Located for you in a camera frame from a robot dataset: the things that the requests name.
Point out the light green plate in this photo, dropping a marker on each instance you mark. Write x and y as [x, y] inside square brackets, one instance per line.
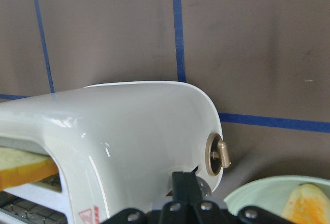
[270, 194]

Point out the triangular toast on plate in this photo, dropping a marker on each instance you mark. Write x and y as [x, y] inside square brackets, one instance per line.
[307, 204]

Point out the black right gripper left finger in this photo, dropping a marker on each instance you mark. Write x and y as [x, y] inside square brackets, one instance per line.
[180, 209]

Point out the white two-slot toaster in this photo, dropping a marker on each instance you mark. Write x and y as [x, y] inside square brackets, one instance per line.
[115, 145]

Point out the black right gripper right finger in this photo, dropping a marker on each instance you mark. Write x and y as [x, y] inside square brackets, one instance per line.
[207, 211]

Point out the toast slice in toaster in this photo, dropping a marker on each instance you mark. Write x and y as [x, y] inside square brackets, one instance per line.
[19, 167]

